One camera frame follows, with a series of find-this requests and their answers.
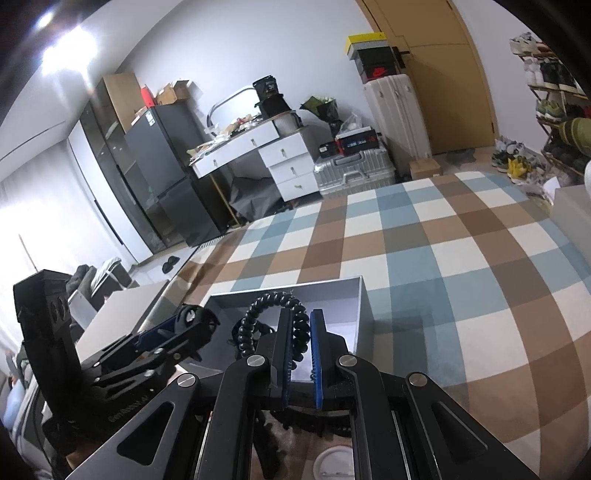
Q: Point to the grey box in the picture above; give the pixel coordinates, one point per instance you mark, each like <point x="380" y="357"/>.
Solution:
<point x="344" y="314"/>

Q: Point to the open cardboard boxes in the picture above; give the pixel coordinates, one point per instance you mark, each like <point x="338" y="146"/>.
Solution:
<point x="173" y="92"/>

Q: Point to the wooden door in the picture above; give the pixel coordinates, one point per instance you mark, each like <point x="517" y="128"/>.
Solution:
<point x="443" y="83"/>

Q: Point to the small black box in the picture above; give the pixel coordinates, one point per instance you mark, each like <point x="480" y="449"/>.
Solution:
<point x="328" y="150"/>

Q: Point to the small cardboard box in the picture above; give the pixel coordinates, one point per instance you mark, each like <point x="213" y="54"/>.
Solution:
<point x="425" y="168"/>

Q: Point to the white suitcase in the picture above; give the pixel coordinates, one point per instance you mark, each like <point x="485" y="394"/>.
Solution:
<point x="397" y="120"/>

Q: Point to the yellow-lid shoe box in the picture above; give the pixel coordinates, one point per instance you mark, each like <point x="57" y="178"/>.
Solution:
<point x="367" y="44"/>

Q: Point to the white ribbed container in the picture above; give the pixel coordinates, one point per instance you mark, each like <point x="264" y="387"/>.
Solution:
<point x="286" y="123"/>

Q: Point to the desk clutter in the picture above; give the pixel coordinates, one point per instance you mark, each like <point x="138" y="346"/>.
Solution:
<point x="226" y="134"/>

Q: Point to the white desk with drawers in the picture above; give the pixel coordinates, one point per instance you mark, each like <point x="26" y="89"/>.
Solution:
<point x="281" y="157"/>

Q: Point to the arched desk mirror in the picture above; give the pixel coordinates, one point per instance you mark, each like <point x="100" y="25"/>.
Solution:
<point x="231" y="99"/>

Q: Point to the olive rolled mat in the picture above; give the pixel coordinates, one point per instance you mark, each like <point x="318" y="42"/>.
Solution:
<point x="577" y="134"/>

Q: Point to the silver suitcase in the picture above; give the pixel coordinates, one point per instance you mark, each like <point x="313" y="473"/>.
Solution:
<point x="355" y="173"/>

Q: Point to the white round dish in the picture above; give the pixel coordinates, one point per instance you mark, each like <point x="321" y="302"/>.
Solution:
<point x="330" y="464"/>

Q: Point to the black slippers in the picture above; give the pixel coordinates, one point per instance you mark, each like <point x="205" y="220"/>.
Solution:
<point x="171" y="264"/>

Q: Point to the black cloth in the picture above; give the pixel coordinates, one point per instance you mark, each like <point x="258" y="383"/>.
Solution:
<point x="254" y="198"/>

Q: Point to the brown cardboard panel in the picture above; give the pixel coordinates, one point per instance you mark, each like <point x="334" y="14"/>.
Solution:
<point x="122" y="99"/>

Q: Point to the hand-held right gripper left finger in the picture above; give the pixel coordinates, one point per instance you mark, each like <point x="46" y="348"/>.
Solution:
<point x="286" y="355"/>

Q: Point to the dark refrigerator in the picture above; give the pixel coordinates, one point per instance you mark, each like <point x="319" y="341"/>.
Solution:
<point x="180" y="184"/>

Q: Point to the dark glass-door cabinet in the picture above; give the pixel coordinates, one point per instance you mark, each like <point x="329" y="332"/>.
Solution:
<point x="115" y="161"/>

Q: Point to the white curtain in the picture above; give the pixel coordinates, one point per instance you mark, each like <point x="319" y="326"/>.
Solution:
<point x="41" y="221"/>

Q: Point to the wooden shoe rack with shoes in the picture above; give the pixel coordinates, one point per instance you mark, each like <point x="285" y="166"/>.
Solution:
<point x="554" y="106"/>

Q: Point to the cluster of sneakers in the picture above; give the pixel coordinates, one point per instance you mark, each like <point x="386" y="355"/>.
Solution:
<point x="512" y="159"/>

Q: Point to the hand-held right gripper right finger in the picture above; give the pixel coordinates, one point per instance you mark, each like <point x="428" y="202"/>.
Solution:
<point x="317" y="364"/>

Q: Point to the grey clothes pile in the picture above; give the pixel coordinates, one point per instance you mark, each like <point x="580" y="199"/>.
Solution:
<point x="85" y="279"/>

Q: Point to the dark wrapped flower bouquet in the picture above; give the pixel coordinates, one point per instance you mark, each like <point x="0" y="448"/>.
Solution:
<point x="321" y="107"/>

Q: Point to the checked blanket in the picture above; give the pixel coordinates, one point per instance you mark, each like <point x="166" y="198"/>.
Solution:
<point x="415" y="277"/>

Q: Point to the black box with red print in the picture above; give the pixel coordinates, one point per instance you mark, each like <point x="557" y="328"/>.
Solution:
<point x="360" y="144"/>

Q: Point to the grey box lid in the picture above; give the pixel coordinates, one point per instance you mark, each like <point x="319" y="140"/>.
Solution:
<point x="124" y="309"/>

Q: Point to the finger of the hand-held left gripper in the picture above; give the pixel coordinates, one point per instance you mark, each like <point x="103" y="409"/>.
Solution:
<point x="189" y="344"/>
<point x="159" y="334"/>

